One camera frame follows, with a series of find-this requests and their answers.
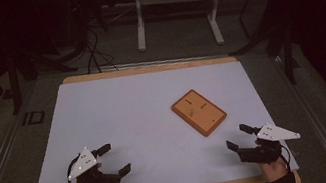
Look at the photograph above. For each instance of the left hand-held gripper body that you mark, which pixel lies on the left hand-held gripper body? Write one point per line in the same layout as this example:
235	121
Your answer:
83	163

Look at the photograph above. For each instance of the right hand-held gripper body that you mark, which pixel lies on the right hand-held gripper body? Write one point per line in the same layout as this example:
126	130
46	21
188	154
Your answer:
272	135

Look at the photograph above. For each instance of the orange wooden board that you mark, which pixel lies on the orange wooden board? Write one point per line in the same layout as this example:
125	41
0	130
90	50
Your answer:
201	118

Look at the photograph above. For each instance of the person's right hand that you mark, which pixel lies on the person's right hand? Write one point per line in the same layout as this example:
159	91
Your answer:
274	170

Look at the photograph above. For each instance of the black metal stand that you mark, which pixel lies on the black metal stand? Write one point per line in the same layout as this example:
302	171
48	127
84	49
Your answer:
18	81
281	43

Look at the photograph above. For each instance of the white table mat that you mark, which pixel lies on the white table mat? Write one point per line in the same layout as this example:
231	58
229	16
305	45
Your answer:
145	135

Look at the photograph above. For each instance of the small grey screw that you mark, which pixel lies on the small grey screw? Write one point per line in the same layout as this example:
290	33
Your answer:
191	112

